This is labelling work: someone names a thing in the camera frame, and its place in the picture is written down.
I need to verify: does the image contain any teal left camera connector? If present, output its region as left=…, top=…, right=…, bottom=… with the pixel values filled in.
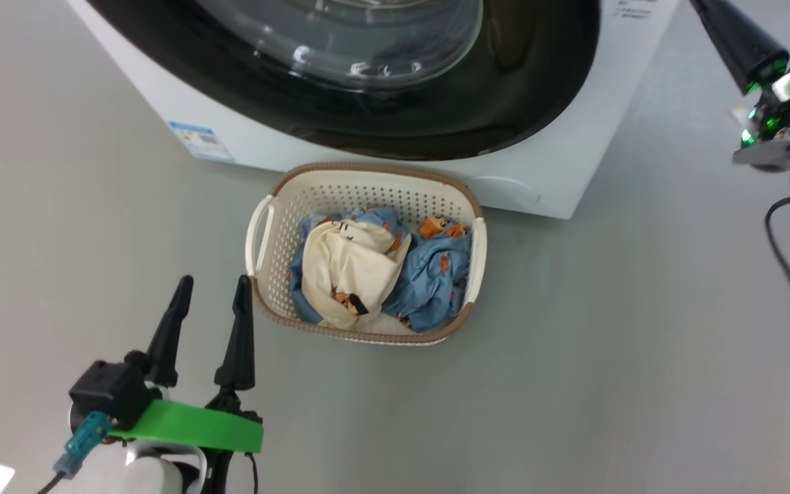
left=53, top=410, right=113, bottom=478

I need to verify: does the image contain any cream garment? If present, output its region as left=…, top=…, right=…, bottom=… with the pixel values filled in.
left=300, top=220, right=413, bottom=330

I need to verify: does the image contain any blue energy label sticker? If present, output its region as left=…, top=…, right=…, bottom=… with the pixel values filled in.
left=167, top=121, right=237, bottom=164

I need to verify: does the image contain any white front-load washing machine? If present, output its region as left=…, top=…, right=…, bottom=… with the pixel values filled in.
left=66, top=0, right=680, bottom=220

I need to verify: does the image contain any cream perforated laundry basket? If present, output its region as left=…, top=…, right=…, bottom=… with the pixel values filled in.
left=244, top=162, right=488, bottom=346

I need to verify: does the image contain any black round glass washer door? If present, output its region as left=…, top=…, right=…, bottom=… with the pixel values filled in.
left=86, top=0, right=601, bottom=162

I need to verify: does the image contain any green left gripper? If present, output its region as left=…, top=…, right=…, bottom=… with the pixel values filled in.
left=107, top=274, right=264, bottom=455

